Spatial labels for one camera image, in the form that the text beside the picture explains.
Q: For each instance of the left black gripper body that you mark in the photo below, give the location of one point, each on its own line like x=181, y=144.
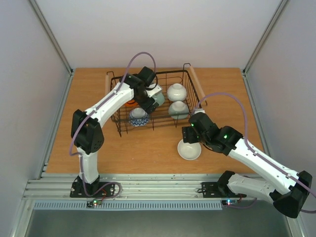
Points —
x=146, y=105

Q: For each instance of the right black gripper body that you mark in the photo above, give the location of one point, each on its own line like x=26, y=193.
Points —
x=187, y=135

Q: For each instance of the celadon green bowl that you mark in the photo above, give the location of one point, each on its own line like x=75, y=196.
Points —
x=159, y=98
x=178, y=110

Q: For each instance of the red patterned bowl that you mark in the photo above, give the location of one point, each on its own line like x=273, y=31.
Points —
x=138, y=117

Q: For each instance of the plain white bottom bowl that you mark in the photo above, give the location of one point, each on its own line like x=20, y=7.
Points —
x=188, y=151

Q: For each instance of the orange bowl white inside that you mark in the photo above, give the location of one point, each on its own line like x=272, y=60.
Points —
x=131, y=103

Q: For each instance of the white ceramic bowl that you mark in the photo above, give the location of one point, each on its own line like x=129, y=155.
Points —
x=176, y=92

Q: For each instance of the black wire dish rack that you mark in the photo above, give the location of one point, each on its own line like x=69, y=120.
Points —
x=160, y=117

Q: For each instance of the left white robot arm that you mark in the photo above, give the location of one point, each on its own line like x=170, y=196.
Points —
x=86, y=131

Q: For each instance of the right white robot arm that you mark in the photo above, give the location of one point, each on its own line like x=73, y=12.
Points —
x=286, y=189

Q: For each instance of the right small circuit board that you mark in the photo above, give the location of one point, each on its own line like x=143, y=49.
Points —
x=230, y=202

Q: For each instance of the small circuit board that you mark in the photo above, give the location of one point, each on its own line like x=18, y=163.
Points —
x=93, y=203
x=230, y=202

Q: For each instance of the left small circuit board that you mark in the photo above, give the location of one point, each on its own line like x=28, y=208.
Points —
x=93, y=203

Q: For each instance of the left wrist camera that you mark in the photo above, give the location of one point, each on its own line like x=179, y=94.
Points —
x=153, y=89

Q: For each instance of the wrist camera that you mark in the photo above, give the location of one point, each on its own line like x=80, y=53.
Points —
x=199, y=110
x=153, y=89

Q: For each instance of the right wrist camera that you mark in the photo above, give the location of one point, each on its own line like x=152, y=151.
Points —
x=199, y=110

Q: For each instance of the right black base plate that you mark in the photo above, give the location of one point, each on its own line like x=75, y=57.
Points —
x=211, y=190

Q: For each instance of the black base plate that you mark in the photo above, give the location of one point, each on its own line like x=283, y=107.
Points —
x=211, y=190
x=97, y=190

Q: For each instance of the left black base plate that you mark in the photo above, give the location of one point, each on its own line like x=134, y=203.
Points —
x=97, y=190

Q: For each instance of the aluminium rail frame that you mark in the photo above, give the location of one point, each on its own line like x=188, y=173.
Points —
x=135, y=186

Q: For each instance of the blue slotted cable duct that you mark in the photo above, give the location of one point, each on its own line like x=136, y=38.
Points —
x=123, y=205

